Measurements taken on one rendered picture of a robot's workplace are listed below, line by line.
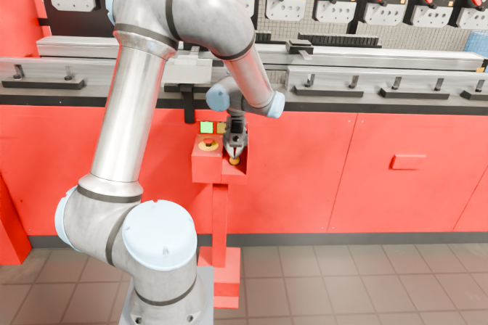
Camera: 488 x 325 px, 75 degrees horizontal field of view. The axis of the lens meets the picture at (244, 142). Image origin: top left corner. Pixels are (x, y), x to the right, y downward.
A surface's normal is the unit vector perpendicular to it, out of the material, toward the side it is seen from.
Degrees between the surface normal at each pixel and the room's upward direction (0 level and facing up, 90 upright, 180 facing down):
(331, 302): 0
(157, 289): 90
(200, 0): 67
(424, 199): 90
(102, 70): 90
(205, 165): 90
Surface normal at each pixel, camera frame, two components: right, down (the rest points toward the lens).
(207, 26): 0.15, 0.69
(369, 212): 0.06, 0.51
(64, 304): 0.05, -0.86
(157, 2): -0.37, 0.22
